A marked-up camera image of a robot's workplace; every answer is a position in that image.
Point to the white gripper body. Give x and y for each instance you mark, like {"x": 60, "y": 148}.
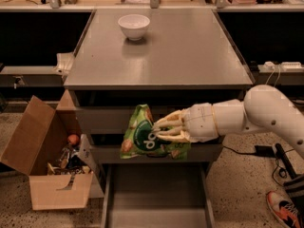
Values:
{"x": 199, "y": 122}

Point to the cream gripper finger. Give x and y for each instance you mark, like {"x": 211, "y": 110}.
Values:
{"x": 172, "y": 119}
{"x": 174, "y": 134}

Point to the green rice chip bag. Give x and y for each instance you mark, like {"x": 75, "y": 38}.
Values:
{"x": 139, "y": 140}

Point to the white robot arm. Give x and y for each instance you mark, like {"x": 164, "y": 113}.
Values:
{"x": 264, "y": 108}

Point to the grey drawer cabinet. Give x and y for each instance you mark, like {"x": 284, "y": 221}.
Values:
{"x": 184, "y": 58}

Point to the bottom grey open drawer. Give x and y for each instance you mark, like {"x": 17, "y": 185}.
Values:
{"x": 157, "y": 195}

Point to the middle grey drawer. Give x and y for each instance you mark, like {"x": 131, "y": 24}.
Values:
{"x": 197, "y": 153}

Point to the top grey drawer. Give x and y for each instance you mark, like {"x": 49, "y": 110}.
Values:
{"x": 114, "y": 119}

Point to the black power adapter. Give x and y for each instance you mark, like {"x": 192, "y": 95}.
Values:
{"x": 265, "y": 151}

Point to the white ceramic bowl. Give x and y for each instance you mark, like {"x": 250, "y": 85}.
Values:
{"x": 134, "y": 26}

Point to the white power strip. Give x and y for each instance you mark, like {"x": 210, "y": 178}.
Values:
{"x": 291, "y": 66}

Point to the black pole on floor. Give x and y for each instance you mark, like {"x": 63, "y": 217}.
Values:
{"x": 281, "y": 153}

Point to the orange fruit in box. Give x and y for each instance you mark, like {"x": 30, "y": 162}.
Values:
{"x": 73, "y": 139}

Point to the snack packets in box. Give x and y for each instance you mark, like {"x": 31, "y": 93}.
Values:
{"x": 68, "y": 162}

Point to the orange white sneaker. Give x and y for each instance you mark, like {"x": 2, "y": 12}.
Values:
{"x": 284, "y": 211}

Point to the open cardboard box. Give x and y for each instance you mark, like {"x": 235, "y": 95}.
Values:
{"x": 37, "y": 141}

